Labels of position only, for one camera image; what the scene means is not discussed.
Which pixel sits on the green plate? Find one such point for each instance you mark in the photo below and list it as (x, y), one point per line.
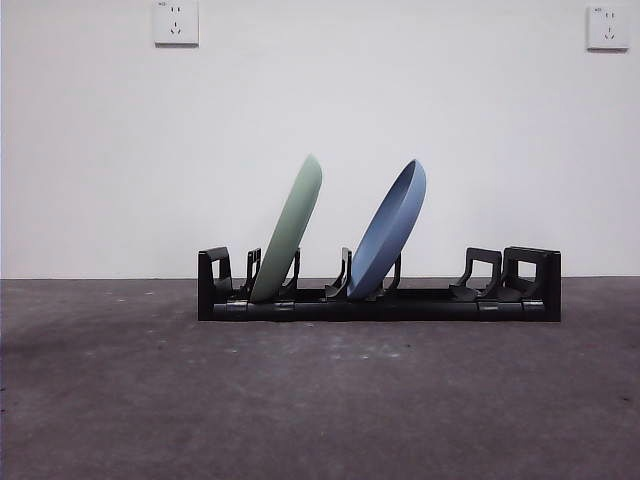
(290, 225)

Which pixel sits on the blue plate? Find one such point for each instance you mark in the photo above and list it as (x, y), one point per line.
(385, 240)

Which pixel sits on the black plate rack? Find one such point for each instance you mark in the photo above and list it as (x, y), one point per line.
(425, 310)

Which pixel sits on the white wall socket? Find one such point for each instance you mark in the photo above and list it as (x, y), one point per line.
(607, 30)
(175, 25)

